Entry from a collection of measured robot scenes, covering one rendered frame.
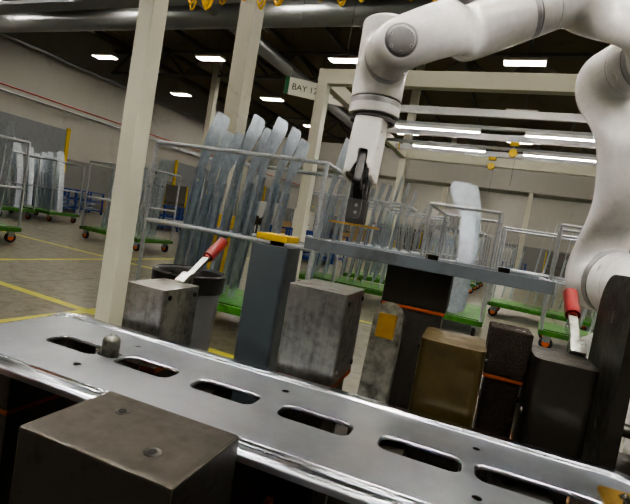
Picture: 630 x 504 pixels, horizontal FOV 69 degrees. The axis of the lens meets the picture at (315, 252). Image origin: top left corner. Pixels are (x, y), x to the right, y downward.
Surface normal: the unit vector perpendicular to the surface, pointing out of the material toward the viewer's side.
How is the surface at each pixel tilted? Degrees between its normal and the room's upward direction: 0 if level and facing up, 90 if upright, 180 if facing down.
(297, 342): 90
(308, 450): 0
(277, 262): 90
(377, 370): 78
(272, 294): 90
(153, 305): 90
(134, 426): 0
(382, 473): 0
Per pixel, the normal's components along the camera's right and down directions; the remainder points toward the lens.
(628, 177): -0.53, 0.10
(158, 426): 0.17, -0.98
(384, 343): -0.29, -0.20
